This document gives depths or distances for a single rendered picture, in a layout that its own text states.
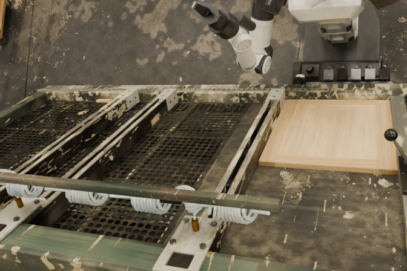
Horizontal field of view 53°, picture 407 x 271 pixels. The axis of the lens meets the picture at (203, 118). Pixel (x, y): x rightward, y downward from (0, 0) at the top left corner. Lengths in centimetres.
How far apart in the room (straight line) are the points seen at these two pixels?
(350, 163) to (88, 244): 84
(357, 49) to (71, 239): 214
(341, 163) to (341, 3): 57
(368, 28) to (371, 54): 18
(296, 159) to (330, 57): 142
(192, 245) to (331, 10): 100
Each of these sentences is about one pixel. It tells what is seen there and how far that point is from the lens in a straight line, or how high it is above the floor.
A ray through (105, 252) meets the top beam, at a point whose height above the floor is 184.
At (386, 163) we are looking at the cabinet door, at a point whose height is 130.
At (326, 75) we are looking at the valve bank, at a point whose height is 76.
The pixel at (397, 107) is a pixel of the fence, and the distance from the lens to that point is 178.
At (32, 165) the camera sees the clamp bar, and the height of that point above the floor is 153.
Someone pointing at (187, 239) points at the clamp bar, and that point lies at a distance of 99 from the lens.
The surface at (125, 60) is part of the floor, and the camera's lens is 348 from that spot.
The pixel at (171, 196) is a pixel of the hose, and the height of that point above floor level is 190.
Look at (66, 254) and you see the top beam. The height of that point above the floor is 186.
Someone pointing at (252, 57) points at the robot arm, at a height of 125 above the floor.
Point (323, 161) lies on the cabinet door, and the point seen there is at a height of 131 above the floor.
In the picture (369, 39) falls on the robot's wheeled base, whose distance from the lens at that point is 280.
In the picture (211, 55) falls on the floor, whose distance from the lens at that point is 315.
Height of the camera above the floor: 271
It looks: 65 degrees down
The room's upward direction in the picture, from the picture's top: 53 degrees counter-clockwise
